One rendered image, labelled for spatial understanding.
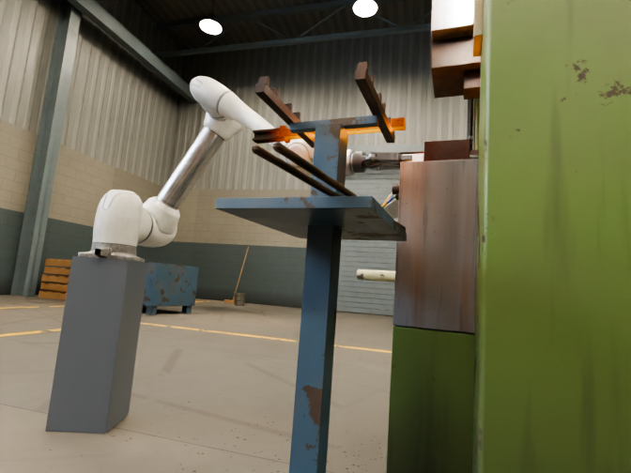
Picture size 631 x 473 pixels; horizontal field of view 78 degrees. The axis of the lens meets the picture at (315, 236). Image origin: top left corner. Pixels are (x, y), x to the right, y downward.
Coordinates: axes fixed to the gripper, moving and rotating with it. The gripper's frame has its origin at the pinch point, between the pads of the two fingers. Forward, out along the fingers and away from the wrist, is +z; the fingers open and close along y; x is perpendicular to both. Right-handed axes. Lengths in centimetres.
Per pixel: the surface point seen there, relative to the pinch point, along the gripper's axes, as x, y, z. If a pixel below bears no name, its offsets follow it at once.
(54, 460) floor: -99, 39, -94
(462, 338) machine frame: -54, 22, 16
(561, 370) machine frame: -55, 49, 31
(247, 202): -30, 66, -21
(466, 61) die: 28.1, 7.6, 15.8
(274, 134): -2.8, 34.4, -34.1
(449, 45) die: 34.3, 7.6, 10.7
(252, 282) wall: -45, -757, -483
